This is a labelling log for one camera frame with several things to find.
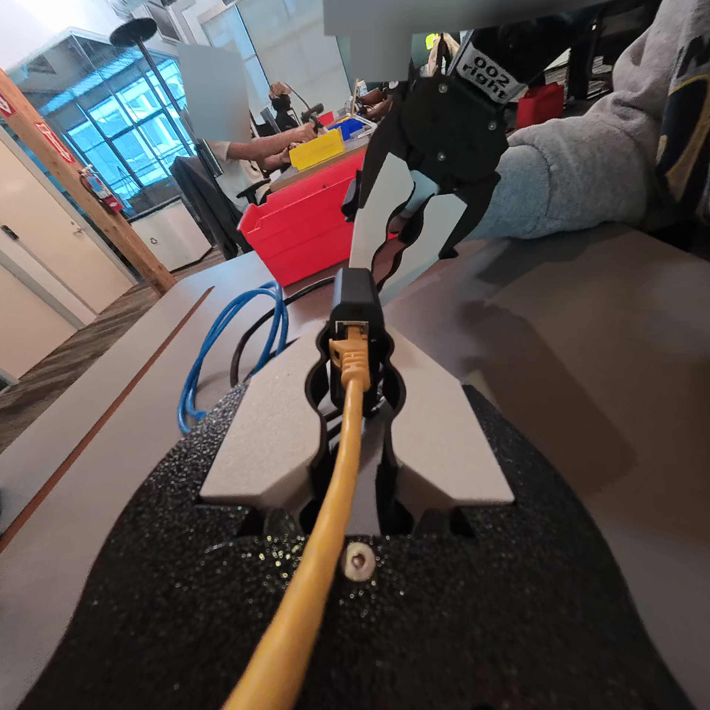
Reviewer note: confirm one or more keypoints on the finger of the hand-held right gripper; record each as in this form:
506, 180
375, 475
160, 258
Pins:
377, 211
438, 222

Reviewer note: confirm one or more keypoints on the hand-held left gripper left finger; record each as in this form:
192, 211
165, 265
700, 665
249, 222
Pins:
260, 438

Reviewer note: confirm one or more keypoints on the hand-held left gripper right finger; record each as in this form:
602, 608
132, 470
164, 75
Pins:
444, 444

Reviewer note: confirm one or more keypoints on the red plastic bin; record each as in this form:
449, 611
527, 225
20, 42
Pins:
299, 233

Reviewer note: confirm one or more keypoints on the black ethernet adapter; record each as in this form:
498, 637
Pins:
355, 294

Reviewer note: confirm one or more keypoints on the person's right forearm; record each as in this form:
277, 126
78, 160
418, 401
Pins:
582, 166

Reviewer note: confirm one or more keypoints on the yellow plastic bin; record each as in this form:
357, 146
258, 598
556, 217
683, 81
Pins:
316, 150

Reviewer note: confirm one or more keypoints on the blue plastic bin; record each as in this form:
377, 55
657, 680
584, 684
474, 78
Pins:
346, 128

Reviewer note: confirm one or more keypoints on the red box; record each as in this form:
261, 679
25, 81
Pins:
541, 105

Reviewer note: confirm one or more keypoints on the black office chair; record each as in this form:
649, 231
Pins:
205, 205

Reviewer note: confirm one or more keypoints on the white recycling bin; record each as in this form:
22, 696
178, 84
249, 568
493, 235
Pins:
172, 238

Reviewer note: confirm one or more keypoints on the beige door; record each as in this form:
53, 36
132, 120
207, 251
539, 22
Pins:
44, 233
27, 316

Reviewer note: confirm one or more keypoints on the red fire extinguisher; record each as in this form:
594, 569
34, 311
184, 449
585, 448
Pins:
100, 186

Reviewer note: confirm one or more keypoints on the black pole with round disc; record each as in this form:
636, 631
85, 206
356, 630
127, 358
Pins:
133, 30

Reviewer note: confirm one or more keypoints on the red sign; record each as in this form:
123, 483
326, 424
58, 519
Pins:
54, 141

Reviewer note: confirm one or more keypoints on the wooden post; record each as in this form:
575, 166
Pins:
100, 211

